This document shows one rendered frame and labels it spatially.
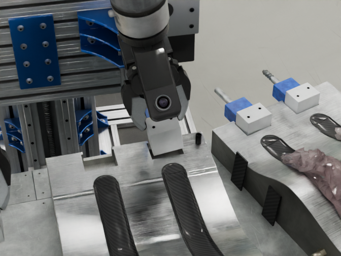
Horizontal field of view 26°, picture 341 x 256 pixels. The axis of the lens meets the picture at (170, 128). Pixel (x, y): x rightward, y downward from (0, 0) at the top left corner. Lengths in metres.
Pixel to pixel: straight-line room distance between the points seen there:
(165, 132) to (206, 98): 1.55
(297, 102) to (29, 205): 0.49
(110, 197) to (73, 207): 0.06
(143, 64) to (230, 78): 1.77
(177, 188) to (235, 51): 1.81
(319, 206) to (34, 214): 0.46
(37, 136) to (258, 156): 0.78
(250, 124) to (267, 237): 0.20
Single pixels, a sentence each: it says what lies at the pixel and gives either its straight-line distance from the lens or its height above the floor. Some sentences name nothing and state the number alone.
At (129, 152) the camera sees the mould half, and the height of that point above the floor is 0.89.
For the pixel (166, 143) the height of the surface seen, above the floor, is 0.92.
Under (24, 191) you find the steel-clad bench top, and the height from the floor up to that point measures 0.80.
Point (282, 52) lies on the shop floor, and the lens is 2.94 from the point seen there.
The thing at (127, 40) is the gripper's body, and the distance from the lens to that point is 1.01.
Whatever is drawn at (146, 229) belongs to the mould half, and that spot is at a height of 0.88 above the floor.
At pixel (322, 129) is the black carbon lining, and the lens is 1.32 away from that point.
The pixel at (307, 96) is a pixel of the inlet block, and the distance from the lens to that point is 1.33.
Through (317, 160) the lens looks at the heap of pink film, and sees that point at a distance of 1.17.
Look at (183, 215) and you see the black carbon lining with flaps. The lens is 1.11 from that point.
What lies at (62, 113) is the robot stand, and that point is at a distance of 1.83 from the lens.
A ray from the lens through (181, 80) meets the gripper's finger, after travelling 1.09.
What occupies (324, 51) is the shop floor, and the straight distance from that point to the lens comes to 2.97.
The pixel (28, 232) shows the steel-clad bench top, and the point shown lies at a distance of 1.22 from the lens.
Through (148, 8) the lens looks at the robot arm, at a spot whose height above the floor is 1.19.
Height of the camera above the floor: 1.72
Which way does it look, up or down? 42 degrees down
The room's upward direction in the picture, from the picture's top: straight up
